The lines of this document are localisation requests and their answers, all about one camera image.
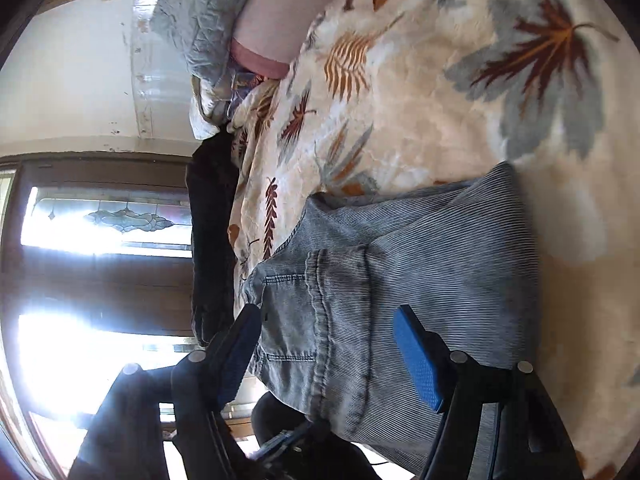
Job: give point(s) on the purple cloth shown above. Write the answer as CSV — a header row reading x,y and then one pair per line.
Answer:
x,y
245,82

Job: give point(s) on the pink upholstered cushion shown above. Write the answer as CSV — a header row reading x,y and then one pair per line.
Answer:
x,y
290,20

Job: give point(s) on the dark jacket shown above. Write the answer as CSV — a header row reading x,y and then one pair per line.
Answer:
x,y
212,240

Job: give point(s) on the grey quilted pillow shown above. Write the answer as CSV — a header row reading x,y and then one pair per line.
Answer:
x,y
205,15

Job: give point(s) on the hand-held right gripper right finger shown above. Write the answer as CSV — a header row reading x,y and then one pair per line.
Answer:
x,y
417,360

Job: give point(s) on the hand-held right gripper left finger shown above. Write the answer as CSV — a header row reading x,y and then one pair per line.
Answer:
x,y
239,355

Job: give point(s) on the stained glass wooden window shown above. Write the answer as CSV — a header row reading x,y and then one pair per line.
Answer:
x,y
100,220

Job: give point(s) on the white crumpled cloth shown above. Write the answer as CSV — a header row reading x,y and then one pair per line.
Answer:
x,y
205,116

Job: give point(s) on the leaf print blanket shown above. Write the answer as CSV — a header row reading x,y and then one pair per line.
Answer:
x,y
425,110

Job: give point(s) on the grey denim pants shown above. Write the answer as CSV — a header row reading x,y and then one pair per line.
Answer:
x,y
425,260

